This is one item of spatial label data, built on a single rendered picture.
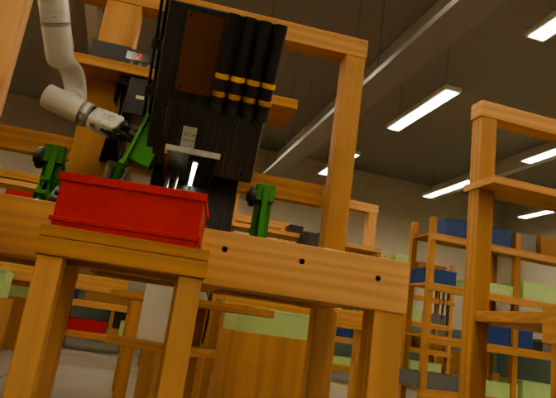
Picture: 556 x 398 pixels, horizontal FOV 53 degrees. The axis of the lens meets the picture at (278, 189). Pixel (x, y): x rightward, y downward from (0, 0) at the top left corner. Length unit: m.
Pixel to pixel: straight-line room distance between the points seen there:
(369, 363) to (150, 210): 0.76
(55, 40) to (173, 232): 0.93
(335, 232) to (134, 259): 1.21
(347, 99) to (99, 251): 1.49
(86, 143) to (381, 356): 1.31
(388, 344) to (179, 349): 0.68
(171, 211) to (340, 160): 1.22
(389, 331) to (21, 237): 1.01
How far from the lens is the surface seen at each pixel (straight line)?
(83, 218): 1.23
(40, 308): 1.19
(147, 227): 1.20
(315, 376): 2.19
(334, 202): 2.25
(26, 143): 2.34
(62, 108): 1.97
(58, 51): 1.93
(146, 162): 1.80
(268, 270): 1.53
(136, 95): 2.15
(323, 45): 2.47
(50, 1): 1.91
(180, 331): 1.17
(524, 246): 7.54
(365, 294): 1.60
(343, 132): 2.34
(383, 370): 1.63
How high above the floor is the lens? 0.66
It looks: 14 degrees up
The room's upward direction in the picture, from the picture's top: 8 degrees clockwise
